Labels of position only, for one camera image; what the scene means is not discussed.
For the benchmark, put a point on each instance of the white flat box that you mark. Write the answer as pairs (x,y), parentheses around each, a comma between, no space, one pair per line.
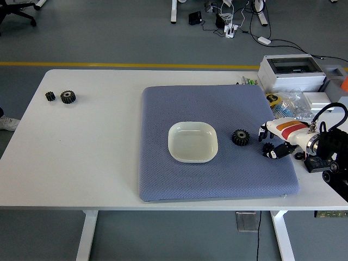
(316,99)

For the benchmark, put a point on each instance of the large black gear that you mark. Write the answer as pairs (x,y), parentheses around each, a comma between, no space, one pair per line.
(68,97)
(240,137)

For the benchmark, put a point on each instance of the green terminal connectors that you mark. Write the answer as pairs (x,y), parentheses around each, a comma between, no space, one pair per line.
(248,81)

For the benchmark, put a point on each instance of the white power adapter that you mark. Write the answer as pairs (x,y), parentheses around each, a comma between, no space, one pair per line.
(264,40)

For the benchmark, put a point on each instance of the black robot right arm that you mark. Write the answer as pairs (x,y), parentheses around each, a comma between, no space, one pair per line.
(331,144)

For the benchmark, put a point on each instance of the small black gear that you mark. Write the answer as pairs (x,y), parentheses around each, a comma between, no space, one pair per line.
(267,147)
(50,96)

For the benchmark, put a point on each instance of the metal floor outlet plate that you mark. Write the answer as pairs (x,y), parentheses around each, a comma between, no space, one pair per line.
(246,221)

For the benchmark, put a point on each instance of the white square bowl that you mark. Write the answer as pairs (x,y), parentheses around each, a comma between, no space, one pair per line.
(190,144)

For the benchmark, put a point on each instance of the orange block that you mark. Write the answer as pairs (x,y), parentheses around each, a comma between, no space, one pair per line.
(344,85)

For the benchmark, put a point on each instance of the grey block holder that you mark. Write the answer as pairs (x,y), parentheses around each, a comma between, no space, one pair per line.
(335,91)

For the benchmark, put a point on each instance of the white power strip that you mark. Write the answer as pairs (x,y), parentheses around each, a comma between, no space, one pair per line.
(231,30)

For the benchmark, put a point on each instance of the white shoe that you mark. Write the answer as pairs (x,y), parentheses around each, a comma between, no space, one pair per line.
(8,123)

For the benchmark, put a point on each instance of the white desk leg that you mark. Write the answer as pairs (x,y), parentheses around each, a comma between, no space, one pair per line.
(174,11)
(261,16)

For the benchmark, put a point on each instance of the white table leg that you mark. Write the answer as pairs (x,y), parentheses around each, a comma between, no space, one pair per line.
(284,239)
(87,236)

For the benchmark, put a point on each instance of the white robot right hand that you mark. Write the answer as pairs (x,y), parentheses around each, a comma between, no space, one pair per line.
(288,130)

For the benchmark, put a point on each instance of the black box on floor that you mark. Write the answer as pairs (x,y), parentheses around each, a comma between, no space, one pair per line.
(195,18)

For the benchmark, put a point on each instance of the white electrical enclosure box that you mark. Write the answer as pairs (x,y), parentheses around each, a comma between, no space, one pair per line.
(282,80)

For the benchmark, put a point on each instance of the black digital meter module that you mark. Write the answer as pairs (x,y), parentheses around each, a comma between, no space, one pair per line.
(316,164)

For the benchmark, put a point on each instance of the black power adapter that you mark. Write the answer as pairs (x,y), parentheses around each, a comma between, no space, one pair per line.
(219,21)

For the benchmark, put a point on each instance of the blue-grey textured mat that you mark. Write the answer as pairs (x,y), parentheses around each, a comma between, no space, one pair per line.
(190,185)

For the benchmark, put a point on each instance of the black office chair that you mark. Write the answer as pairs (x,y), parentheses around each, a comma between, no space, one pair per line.
(11,11)

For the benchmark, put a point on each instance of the clear bag of parts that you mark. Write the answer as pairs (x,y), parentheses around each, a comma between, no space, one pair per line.
(295,106)

